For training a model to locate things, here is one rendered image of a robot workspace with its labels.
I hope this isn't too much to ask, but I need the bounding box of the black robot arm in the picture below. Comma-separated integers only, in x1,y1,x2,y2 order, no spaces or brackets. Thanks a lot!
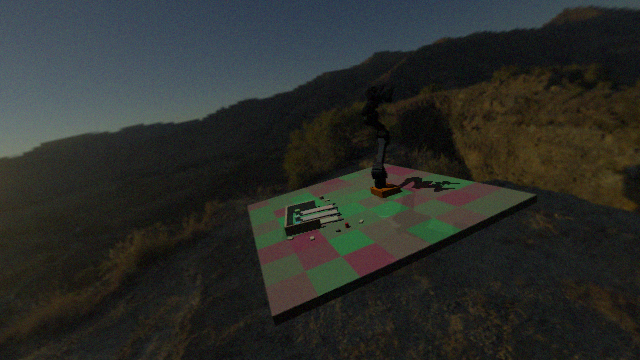
361,103,391,189

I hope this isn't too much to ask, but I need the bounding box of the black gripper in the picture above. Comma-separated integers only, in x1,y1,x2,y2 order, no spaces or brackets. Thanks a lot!
365,83,394,109

